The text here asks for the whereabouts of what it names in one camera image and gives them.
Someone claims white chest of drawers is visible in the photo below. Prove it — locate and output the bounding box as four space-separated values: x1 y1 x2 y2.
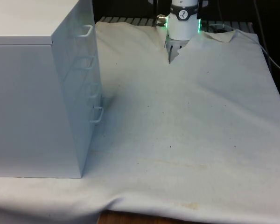
0 0 105 179

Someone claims white cable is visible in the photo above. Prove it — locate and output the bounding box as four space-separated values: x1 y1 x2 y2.
209 22 280 75

